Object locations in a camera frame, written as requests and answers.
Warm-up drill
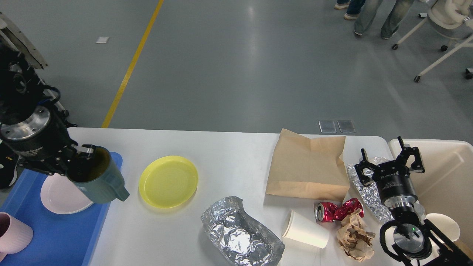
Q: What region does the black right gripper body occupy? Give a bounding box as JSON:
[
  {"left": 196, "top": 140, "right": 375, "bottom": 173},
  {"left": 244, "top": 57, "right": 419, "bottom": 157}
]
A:
[{"left": 372, "top": 165, "right": 418, "bottom": 207}]

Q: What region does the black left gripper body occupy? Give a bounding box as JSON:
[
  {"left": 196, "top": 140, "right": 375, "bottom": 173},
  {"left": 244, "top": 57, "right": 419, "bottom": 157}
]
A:
[{"left": 1, "top": 106, "right": 78, "bottom": 168}]

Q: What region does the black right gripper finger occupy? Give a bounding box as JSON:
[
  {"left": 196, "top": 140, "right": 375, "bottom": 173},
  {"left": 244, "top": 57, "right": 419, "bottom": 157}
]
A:
[
  {"left": 392, "top": 136, "right": 425, "bottom": 174},
  {"left": 354, "top": 148, "right": 382, "bottom": 187}
]

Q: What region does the teal green mug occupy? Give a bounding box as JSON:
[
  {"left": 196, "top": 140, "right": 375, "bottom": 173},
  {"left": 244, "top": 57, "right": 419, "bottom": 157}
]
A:
[{"left": 66, "top": 144, "right": 130, "bottom": 204}]

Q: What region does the pink ribbed mug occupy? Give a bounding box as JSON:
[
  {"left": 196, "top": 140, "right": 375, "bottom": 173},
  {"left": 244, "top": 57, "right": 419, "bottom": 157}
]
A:
[{"left": 0, "top": 212, "right": 34, "bottom": 261}]

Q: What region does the yellow plate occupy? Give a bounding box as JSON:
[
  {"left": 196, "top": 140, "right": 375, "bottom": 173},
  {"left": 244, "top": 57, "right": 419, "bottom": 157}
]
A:
[{"left": 138, "top": 156, "right": 199, "bottom": 209}]

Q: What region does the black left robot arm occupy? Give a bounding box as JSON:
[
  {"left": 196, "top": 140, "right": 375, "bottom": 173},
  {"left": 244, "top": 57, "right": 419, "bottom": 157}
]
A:
[{"left": 0, "top": 44, "right": 96, "bottom": 178}]

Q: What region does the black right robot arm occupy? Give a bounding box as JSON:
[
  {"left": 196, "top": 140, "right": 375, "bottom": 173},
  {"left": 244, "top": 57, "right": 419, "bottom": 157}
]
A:
[{"left": 354, "top": 137, "right": 472, "bottom": 266}]

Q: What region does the flat foil sheet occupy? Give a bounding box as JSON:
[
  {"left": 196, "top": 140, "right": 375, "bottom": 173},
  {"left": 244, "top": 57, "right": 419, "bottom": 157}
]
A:
[{"left": 347, "top": 157, "right": 426, "bottom": 224}]

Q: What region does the pink plate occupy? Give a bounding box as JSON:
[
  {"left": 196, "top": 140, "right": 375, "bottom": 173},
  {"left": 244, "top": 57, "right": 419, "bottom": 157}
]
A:
[{"left": 40, "top": 174, "right": 93, "bottom": 215}]

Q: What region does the beige plastic bin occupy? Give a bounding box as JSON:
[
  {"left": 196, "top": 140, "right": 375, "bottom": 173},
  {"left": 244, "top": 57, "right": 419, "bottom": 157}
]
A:
[{"left": 404, "top": 139, "right": 473, "bottom": 256}]

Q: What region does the crushed red can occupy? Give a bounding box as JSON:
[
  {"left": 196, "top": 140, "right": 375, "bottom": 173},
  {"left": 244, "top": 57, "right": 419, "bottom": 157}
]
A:
[{"left": 314, "top": 198, "right": 364, "bottom": 222}]

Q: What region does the floor outlet plate right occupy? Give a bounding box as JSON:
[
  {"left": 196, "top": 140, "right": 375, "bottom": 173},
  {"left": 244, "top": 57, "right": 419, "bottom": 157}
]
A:
[{"left": 337, "top": 120, "right": 357, "bottom": 133}]

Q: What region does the floor outlet plate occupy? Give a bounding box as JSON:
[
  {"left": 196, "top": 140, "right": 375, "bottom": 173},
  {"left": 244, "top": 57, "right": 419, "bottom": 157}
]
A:
[
  {"left": 318, "top": 120, "right": 337, "bottom": 134},
  {"left": 337, "top": 120, "right": 357, "bottom": 133}
]

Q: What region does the crumpled brown paper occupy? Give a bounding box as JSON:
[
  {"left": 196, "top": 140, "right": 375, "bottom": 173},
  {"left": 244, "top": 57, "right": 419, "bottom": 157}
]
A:
[{"left": 336, "top": 209, "right": 376, "bottom": 262}]

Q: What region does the brown paper bag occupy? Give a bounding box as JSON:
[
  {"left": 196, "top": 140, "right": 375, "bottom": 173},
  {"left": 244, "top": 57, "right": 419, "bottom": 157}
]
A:
[{"left": 265, "top": 129, "right": 350, "bottom": 201}]

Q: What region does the white paper cup in bin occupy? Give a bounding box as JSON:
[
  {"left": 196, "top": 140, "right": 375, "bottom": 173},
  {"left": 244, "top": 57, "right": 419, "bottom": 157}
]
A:
[{"left": 426, "top": 213, "right": 460, "bottom": 241}]

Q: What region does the floor outlet plate left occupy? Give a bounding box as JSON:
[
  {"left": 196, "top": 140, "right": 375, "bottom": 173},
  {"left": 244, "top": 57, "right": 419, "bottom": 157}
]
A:
[{"left": 318, "top": 120, "right": 337, "bottom": 134}]

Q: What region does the blue plastic tray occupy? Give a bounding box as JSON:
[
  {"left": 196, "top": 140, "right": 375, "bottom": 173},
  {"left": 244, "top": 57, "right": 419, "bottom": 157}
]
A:
[{"left": 1, "top": 170, "right": 110, "bottom": 266}]

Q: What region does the grey chair at left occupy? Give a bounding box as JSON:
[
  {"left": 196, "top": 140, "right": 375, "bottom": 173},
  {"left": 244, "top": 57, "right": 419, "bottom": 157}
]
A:
[{"left": 0, "top": 13, "right": 69, "bottom": 118}]

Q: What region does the crumpled foil tray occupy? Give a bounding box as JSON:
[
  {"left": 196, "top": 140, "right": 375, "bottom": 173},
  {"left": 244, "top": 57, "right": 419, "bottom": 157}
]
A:
[{"left": 201, "top": 196, "right": 285, "bottom": 266}]

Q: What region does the person in blue jeans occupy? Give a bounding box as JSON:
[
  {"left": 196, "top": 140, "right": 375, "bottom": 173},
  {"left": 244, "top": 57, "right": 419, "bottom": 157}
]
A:
[{"left": 353, "top": 0, "right": 415, "bottom": 40}]

